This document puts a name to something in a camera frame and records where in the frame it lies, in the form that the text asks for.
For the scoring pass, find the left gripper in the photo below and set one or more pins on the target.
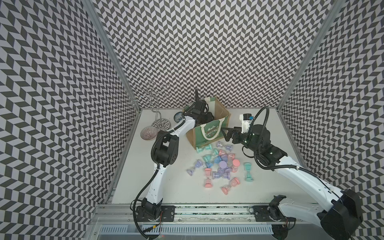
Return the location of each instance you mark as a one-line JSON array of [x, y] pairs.
[[210, 117]]

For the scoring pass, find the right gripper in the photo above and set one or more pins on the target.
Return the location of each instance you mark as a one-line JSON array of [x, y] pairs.
[[237, 132]]

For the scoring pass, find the green canvas Christmas bag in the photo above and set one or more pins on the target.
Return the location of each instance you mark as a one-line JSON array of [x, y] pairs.
[[205, 134]]

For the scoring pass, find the purple hourglass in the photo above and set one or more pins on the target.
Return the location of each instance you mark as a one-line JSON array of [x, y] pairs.
[[198, 164], [227, 147], [217, 175], [222, 167]]

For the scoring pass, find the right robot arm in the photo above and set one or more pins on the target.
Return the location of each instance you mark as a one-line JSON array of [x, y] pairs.
[[338, 212]]

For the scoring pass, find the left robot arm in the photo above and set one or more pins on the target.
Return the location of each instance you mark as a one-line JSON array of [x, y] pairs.
[[147, 206]]

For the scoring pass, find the purple hourglass by bag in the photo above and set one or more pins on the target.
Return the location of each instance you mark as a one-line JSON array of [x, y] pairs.
[[227, 147]]

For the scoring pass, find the pink hourglass centre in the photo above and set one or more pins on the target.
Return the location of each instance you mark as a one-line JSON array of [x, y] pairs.
[[226, 156]]

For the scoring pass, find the green hourglass by bag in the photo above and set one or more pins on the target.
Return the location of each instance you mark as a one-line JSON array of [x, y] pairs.
[[204, 148]]

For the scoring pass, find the pink hourglass upright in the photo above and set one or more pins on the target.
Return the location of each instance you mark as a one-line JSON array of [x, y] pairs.
[[235, 165]]

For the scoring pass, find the blue hourglass centre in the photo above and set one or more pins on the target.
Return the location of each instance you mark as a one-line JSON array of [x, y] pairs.
[[215, 160]]

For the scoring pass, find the green hourglass right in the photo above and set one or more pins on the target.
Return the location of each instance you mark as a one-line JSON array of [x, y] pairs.
[[248, 175]]

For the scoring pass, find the green hourglass centre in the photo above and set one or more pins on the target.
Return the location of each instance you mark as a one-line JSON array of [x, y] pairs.
[[207, 158]]

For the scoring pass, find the pink hourglass left front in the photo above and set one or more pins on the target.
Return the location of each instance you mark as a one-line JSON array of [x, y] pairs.
[[208, 181]]

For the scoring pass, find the blue white ceramic bowl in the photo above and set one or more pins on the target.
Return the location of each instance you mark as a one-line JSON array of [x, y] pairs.
[[179, 116]]

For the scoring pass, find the pink glass bowl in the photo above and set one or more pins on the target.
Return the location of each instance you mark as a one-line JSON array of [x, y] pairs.
[[149, 133]]

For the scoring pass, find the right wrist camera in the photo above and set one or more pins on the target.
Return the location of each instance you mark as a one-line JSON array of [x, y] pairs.
[[246, 120]]

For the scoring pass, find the silver wire stand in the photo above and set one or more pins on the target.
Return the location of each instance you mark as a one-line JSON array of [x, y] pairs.
[[153, 99]]

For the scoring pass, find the metal base rail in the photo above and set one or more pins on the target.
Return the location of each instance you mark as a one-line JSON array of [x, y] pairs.
[[187, 213]]

